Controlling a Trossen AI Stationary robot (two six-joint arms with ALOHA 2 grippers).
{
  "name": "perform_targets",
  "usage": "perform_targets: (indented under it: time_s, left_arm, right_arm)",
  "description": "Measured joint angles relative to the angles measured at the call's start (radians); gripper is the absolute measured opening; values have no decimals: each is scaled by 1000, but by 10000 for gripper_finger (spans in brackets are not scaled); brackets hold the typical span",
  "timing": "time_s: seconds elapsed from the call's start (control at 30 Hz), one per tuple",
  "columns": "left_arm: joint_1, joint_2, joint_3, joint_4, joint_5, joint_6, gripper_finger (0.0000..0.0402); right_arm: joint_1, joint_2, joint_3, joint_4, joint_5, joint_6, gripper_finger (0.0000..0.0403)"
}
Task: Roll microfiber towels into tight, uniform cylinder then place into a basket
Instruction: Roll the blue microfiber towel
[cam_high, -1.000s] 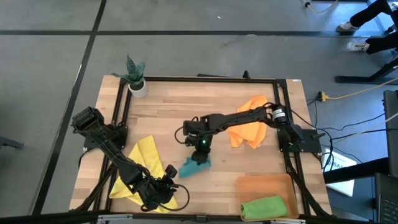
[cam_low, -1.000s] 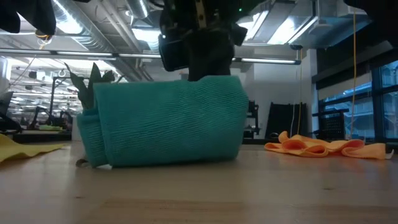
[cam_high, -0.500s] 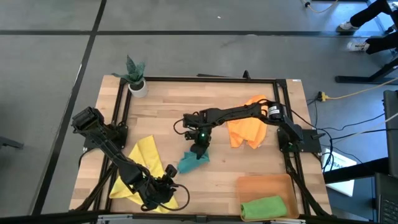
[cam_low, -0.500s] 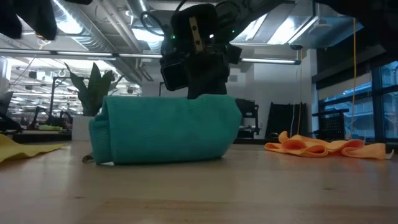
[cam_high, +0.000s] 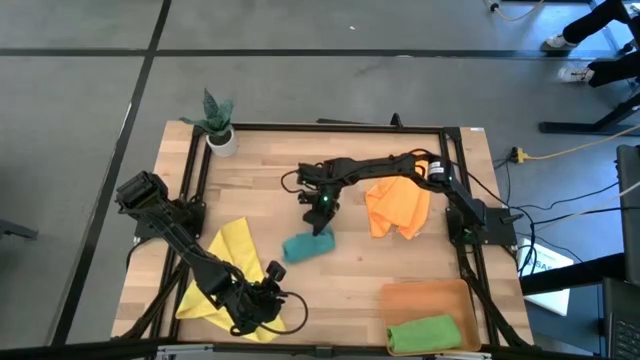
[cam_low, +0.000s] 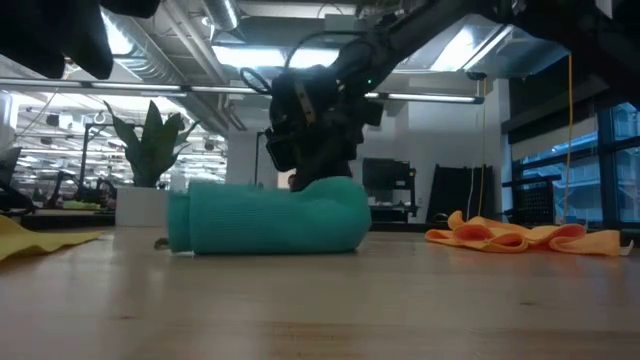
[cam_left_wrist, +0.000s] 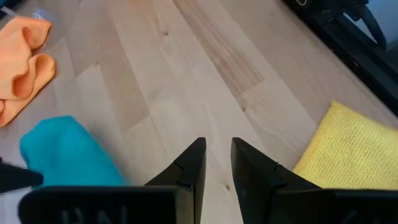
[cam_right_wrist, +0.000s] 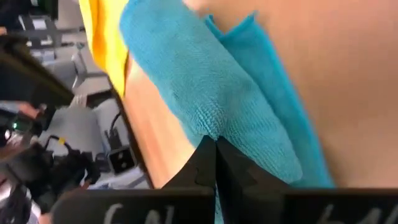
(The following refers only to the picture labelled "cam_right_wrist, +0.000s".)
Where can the yellow microfiber towel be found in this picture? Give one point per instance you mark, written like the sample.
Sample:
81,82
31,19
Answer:
105,37

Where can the teal microfiber towel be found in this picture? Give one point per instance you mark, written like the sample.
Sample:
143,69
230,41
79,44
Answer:
202,77

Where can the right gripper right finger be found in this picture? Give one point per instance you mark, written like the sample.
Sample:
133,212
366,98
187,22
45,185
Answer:
245,186

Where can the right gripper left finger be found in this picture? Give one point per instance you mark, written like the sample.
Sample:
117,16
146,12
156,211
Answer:
199,168

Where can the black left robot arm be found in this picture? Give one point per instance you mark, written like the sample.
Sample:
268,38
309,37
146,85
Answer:
28,77

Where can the small black box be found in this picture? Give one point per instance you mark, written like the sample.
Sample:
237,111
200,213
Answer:
122,160

